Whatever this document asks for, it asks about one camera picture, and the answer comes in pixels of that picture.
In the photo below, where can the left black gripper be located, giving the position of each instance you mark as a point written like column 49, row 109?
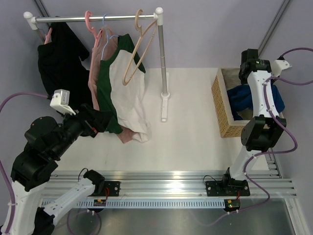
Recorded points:
column 100, row 124

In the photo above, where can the blue t shirt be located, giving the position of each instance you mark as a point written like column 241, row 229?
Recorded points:
column 240, row 100

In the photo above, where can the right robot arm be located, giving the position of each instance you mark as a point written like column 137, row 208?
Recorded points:
column 264, row 129

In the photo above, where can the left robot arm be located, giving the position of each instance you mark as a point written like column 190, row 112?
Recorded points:
column 47, row 141

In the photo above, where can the green and white shirt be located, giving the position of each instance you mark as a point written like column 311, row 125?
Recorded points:
column 121, row 88

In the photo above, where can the black t shirt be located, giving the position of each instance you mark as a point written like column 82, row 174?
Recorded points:
column 60, row 67

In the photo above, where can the pink shirt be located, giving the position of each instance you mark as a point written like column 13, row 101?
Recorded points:
column 95, row 63

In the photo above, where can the pink hanger under black shirt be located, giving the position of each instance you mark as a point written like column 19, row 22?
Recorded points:
column 48, row 36

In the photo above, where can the metal clothes rack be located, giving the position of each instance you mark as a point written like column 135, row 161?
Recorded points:
column 157, row 20

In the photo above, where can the wicker basket with liner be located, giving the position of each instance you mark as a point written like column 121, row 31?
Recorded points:
column 222, row 102

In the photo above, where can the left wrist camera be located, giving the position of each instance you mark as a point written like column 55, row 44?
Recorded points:
column 60, row 102

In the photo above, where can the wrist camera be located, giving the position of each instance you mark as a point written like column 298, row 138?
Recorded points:
column 279, row 65
column 60, row 102

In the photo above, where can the light blue wire hanger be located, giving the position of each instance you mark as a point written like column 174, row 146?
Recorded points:
column 107, row 36

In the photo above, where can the slotted cable duct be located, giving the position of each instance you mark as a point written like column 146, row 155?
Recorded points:
column 151, row 204

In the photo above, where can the aluminium mounting rail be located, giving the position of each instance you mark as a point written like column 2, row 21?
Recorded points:
column 150, row 183

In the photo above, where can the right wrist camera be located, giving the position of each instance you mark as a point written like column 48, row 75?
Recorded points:
column 279, row 65

